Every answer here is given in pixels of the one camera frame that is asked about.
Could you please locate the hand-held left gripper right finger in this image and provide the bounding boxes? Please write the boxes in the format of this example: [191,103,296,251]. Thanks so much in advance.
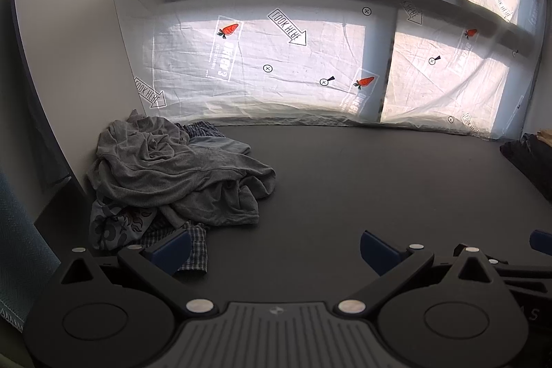
[336,230,507,319]

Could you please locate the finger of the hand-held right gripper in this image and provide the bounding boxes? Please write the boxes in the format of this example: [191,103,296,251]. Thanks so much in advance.
[530,229,552,256]
[487,258,552,297]

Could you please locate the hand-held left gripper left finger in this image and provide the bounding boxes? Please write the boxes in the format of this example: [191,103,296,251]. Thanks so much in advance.
[59,229,218,319]

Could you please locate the grey zip hoodie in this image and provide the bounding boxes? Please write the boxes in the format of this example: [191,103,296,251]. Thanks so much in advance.
[86,109,277,228]

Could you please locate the dark clothes pile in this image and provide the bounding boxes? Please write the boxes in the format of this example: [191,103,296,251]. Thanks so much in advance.
[499,133,552,197]

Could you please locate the plaid shorts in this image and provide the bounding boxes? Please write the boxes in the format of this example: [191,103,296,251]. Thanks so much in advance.
[140,120,226,276]

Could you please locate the grey patterned garment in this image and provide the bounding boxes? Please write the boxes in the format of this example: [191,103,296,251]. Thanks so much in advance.
[89,198,159,252]

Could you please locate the light blue garment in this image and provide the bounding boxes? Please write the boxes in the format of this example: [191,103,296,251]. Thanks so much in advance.
[188,134,252,157]

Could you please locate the teal cloth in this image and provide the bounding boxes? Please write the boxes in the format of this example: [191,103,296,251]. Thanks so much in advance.
[0,170,62,332]

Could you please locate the white board panel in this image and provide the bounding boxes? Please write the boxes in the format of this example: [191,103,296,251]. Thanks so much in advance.
[11,0,144,224]

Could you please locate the white printed sheet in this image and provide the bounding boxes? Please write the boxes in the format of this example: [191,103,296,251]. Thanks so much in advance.
[26,0,546,140]

